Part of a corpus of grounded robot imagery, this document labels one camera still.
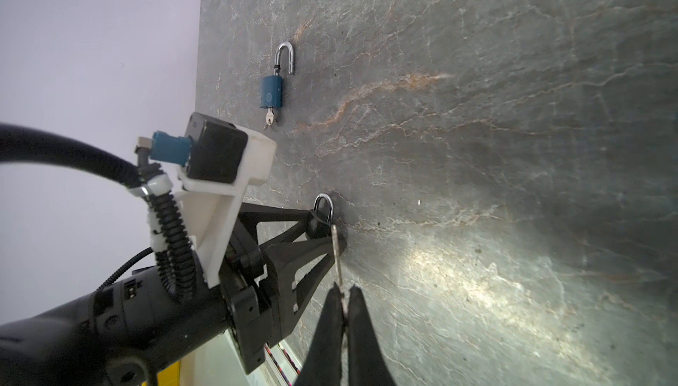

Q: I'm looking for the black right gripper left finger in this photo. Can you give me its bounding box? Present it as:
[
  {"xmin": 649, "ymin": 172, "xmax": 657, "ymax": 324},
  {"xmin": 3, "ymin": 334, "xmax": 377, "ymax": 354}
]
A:
[{"xmin": 295, "ymin": 284, "xmax": 344, "ymax": 386}]

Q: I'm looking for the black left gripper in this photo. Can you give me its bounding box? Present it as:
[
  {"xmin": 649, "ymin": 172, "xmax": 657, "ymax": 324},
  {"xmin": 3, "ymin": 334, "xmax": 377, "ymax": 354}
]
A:
[{"xmin": 219, "ymin": 203, "xmax": 335, "ymax": 375}]

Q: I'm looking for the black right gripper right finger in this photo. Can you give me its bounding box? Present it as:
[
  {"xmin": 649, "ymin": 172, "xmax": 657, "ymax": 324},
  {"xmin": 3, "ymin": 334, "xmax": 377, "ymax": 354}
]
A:
[{"xmin": 346, "ymin": 286, "xmax": 396, "ymax": 386}]

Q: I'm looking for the small silver key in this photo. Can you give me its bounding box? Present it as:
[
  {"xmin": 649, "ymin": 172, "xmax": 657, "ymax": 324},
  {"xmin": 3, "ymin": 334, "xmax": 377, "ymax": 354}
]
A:
[{"xmin": 330, "ymin": 225, "xmax": 344, "ymax": 299}]

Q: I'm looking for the blue padlock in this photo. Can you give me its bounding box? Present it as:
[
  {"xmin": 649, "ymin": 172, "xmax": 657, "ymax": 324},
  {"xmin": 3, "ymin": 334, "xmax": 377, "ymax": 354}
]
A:
[{"xmin": 260, "ymin": 41, "xmax": 295, "ymax": 109}]

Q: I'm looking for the black corrugated left cable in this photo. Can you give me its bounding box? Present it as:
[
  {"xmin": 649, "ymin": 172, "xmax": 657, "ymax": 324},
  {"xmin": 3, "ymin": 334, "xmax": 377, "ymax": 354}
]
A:
[{"xmin": 0, "ymin": 122, "xmax": 198, "ymax": 302}]

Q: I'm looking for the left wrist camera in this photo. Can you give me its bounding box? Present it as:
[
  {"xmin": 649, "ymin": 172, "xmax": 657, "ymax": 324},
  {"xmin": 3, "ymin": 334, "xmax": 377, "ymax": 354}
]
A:
[{"xmin": 137, "ymin": 112, "xmax": 277, "ymax": 288}]

